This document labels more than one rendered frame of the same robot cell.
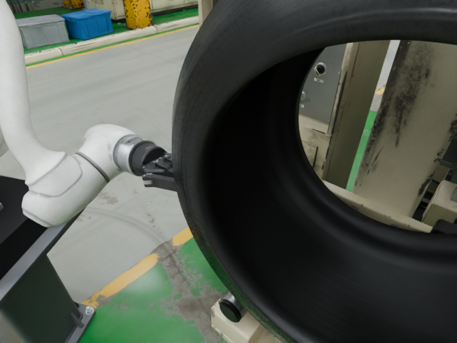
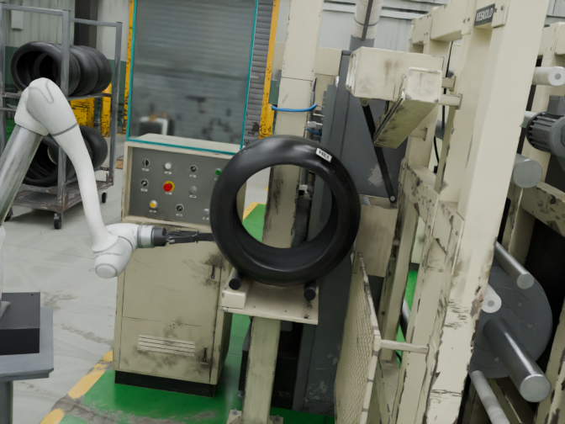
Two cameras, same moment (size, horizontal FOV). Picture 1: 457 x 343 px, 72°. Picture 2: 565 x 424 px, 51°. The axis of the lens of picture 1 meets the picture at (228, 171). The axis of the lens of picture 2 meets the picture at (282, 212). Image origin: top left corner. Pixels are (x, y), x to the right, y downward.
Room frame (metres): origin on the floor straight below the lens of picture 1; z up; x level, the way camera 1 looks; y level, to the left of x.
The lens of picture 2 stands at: (-1.45, 1.10, 1.70)
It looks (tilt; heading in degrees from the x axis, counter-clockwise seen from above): 14 degrees down; 323
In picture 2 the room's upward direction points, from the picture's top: 7 degrees clockwise
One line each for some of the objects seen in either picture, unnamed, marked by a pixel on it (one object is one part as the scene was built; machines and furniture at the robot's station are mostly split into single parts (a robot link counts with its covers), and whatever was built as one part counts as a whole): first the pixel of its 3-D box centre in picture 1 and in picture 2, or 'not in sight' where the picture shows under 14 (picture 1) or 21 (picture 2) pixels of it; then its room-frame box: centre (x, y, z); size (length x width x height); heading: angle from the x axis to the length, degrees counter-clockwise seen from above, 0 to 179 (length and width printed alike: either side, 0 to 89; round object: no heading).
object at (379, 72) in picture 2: not in sight; (386, 76); (0.04, -0.37, 1.71); 0.61 x 0.25 x 0.15; 141
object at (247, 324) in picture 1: (279, 266); (239, 283); (0.41, -0.11, 0.84); 0.36 x 0.09 x 0.06; 141
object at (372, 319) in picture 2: not in sight; (351, 370); (-0.06, -0.34, 0.65); 0.90 x 0.02 x 0.70; 141
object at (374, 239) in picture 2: not in sight; (372, 235); (0.26, -0.66, 1.05); 0.20 x 0.15 x 0.30; 141
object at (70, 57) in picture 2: not in sight; (62, 115); (4.50, -0.51, 0.96); 1.36 x 0.71 x 1.92; 136
